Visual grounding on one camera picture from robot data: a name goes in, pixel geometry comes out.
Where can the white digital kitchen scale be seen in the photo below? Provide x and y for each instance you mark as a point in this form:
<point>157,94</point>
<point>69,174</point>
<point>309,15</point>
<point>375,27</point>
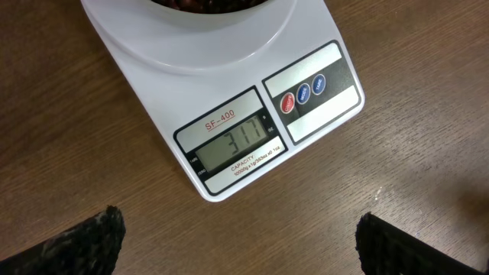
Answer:
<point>234,102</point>

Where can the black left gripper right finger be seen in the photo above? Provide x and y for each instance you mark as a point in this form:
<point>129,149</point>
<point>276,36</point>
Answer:
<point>384,249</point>

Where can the white round bowl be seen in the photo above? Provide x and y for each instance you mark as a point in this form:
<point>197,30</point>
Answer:
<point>202,21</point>

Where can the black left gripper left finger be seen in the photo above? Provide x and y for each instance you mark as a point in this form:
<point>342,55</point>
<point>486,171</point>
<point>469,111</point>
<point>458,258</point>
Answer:
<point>90,247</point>

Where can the beans in white bowl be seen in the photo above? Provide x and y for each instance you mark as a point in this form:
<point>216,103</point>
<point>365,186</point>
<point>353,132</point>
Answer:
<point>209,6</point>

